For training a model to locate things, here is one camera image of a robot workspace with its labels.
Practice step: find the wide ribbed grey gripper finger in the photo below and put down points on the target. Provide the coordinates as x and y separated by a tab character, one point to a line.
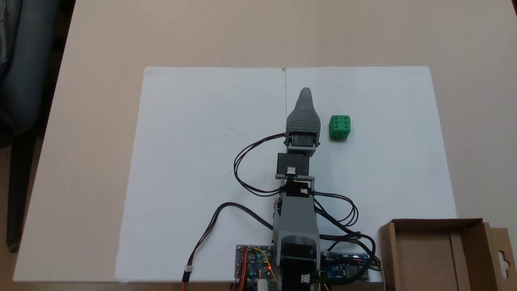
303	115

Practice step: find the green dice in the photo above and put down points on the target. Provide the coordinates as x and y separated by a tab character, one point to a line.
339	127

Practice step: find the white paper sheet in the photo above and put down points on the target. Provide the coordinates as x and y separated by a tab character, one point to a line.
202	169
387	173

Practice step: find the blue circuit board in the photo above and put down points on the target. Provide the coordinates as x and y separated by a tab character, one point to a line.
347	266

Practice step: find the brown cardboard box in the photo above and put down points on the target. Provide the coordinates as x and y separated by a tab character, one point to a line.
428	254

